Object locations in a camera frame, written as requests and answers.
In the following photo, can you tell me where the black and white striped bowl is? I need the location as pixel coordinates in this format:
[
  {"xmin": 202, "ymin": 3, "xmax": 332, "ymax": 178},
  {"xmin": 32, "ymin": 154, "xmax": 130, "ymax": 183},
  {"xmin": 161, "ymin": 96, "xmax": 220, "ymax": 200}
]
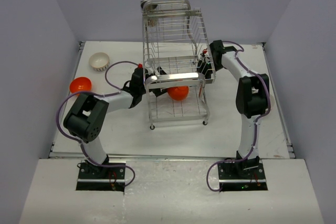
[{"xmin": 89, "ymin": 52, "xmax": 110, "ymax": 71}]

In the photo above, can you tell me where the orange bowl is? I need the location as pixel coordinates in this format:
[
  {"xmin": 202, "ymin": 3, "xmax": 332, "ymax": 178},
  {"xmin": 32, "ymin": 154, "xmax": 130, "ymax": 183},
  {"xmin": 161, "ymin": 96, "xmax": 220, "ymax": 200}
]
[
  {"xmin": 167, "ymin": 86, "xmax": 189, "ymax": 101},
  {"xmin": 69, "ymin": 77, "xmax": 92, "ymax": 93}
]

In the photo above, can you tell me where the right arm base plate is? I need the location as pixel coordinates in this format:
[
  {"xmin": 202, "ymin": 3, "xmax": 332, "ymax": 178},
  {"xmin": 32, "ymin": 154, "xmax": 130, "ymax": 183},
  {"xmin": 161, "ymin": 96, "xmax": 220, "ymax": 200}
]
[{"xmin": 217, "ymin": 161, "xmax": 268, "ymax": 192}]

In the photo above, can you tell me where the stainless steel dish rack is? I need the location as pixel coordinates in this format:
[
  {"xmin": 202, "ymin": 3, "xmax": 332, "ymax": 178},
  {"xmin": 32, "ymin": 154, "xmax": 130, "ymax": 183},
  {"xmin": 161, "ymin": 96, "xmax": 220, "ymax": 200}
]
[{"xmin": 142, "ymin": 0, "xmax": 216, "ymax": 130}]

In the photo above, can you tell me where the metal cutlery holder cup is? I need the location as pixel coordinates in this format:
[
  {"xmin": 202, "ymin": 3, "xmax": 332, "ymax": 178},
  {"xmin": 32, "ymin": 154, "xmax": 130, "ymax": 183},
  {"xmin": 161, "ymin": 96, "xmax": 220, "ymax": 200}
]
[{"xmin": 141, "ymin": 0, "xmax": 158, "ymax": 27}]

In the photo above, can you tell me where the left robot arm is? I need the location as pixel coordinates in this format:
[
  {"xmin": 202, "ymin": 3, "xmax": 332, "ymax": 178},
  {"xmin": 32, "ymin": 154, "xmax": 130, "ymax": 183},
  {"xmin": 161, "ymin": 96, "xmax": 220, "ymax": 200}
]
[{"xmin": 63, "ymin": 66, "xmax": 154, "ymax": 178}]

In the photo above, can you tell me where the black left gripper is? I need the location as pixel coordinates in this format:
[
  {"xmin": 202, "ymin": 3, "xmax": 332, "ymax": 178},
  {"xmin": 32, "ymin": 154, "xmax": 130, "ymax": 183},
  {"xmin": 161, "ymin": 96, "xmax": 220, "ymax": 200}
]
[{"xmin": 140, "ymin": 67, "xmax": 178, "ymax": 97}]

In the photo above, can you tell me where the cream flower pattern bowl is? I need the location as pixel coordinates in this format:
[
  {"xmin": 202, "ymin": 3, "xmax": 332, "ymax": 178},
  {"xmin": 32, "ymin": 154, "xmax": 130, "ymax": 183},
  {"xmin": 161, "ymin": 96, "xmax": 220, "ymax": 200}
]
[{"xmin": 270, "ymin": 95, "xmax": 276, "ymax": 110}]

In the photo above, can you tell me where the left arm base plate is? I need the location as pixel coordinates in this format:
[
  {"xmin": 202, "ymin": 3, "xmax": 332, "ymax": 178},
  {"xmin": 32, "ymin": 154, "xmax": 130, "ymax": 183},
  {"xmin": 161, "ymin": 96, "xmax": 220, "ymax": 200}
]
[{"xmin": 76, "ymin": 161, "xmax": 125, "ymax": 192}]

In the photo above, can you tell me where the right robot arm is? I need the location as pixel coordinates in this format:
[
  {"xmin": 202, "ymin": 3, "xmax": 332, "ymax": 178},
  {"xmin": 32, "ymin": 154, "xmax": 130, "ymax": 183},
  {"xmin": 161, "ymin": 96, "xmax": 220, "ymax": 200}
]
[{"xmin": 207, "ymin": 40, "xmax": 270, "ymax": 178}]

